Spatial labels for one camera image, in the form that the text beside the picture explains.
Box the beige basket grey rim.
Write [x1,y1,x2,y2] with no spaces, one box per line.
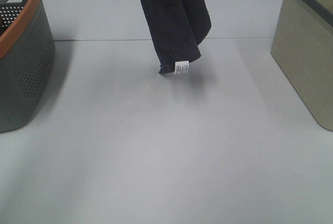
[271,0,332,130]

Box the grey perforated basket orange rim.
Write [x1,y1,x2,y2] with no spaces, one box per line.
[1,0,55,132]

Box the dark grey towel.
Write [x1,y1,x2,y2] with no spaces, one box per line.
[140,0,211,74]

